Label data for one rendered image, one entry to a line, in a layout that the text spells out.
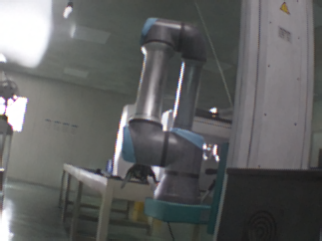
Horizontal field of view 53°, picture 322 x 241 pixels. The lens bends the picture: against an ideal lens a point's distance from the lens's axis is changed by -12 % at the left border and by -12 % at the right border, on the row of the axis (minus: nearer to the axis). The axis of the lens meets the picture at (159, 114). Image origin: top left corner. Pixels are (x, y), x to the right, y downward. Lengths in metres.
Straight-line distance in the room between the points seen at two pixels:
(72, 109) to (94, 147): 1.14
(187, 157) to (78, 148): 8.17
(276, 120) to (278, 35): 0.31
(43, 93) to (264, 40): 8.39
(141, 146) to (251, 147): 0.34
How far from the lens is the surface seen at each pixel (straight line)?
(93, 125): 9.30
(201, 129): 2.41
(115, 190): 1.75
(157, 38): 1.25
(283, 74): 1.24
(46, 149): 9.18
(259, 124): 1.12
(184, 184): 1.10
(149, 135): 1.11
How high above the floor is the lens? 0.79
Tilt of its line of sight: 10 degrees up
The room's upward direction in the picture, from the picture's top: 9 degrees clockwise
